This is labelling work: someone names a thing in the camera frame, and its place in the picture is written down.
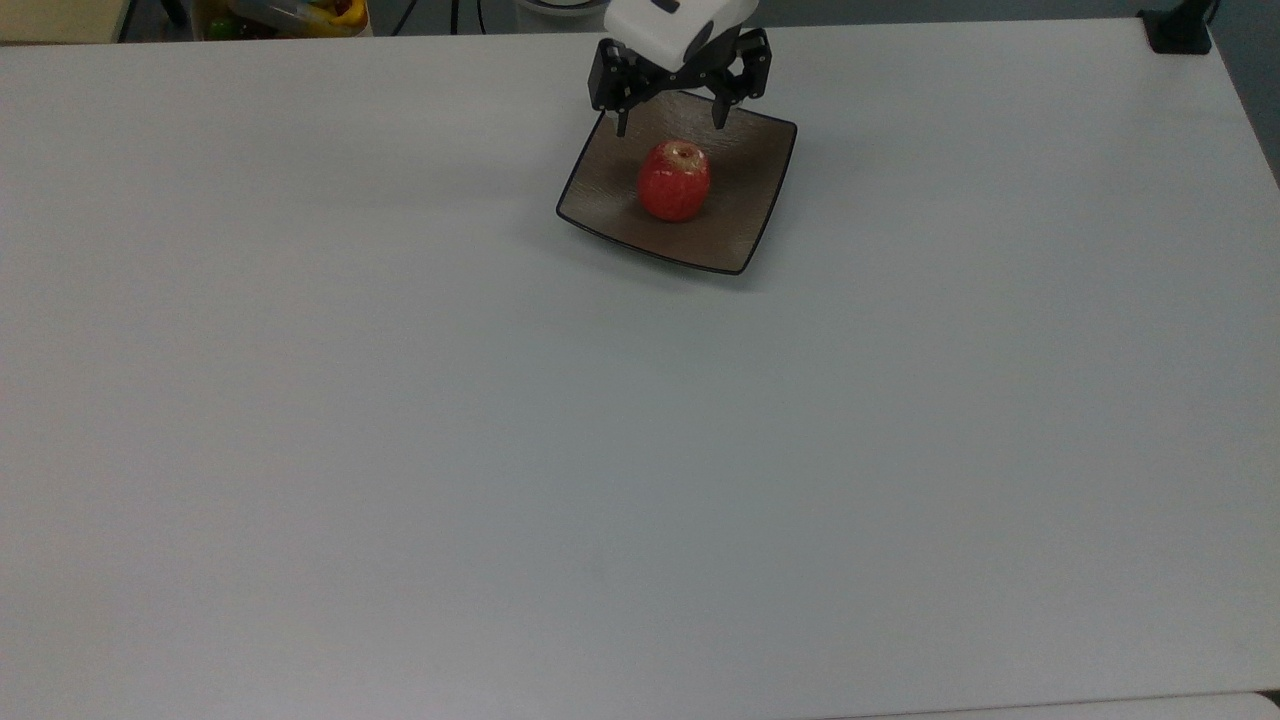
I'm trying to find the wooden board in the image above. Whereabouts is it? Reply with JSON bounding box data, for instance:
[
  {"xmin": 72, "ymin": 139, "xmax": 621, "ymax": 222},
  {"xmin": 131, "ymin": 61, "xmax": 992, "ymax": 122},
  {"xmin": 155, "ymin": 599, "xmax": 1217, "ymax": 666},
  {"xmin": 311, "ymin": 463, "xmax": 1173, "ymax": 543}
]
[{"xmin": 0, "ymin": 0, "xmax": 136, "ymax": 45}]

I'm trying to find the white silver gripper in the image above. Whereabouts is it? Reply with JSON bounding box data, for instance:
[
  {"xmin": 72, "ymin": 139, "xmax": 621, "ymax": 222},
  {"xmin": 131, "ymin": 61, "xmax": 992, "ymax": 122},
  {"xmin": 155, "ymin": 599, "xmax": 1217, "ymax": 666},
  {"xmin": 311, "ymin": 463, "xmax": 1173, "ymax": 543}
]
[{"xmin": 587, "ymin": 0, "xmax": 774, "ymax": 139}]

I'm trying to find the black cable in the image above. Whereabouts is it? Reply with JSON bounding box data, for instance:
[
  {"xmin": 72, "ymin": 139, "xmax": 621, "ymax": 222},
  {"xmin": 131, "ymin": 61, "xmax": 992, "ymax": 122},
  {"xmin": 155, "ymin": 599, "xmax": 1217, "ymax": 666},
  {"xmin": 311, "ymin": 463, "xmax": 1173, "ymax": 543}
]
[{"xmin": 392, "ymin": 0, "xmax": 491, "ymax": 37}]

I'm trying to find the yellow bin with toy fruit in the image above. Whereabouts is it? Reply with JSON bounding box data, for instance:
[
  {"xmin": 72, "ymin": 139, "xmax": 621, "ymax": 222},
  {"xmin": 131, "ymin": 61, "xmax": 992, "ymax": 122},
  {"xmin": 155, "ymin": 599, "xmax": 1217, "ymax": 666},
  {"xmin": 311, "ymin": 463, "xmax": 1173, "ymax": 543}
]
[{"xmin": 193, "ymin": 0, "xmax": 373, "ymax": 40}]

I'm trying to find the red apple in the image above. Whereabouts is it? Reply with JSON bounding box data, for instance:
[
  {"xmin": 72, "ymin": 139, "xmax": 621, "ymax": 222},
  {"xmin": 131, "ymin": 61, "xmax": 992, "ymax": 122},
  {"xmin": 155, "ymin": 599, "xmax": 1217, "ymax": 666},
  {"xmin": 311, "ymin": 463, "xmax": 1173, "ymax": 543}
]
[{"xmin": 636, "ymin": 139, "xmax": 713, "ymax": 224}]

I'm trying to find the square brown ceramic plate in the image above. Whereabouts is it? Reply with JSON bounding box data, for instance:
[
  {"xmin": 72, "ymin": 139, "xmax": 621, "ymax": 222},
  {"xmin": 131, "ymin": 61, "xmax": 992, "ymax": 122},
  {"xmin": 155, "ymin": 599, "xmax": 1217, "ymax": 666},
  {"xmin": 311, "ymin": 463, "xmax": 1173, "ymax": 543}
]
[{"xmin": 555, "ymin": 88, "xmax": 800, "ymax": 277}]

